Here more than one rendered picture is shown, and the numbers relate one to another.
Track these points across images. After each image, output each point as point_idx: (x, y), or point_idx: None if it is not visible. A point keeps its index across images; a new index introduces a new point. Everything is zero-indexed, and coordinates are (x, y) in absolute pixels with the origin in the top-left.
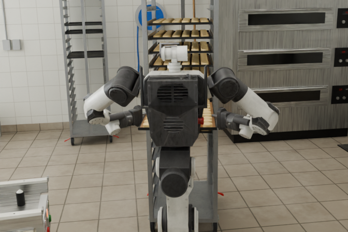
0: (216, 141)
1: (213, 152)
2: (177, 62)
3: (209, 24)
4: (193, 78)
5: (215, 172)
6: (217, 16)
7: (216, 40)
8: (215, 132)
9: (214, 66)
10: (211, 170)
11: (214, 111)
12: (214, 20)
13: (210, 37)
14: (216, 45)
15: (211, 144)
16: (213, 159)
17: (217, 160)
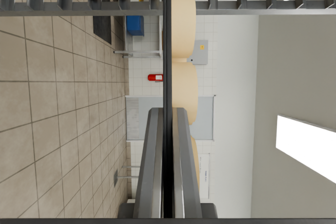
0: (80, 14)
1: (52, 10)
2: None
3: None
4: None
5: (9, 14)
6: (335, 13)
7: (291, 12)
8: (98, 13)
9: (241, 10)
10: None
11: (145, 11)
12: (332, 9)
13: None
14: (280, 12)
15: None
16: (34, 10)
17: (40, 15)
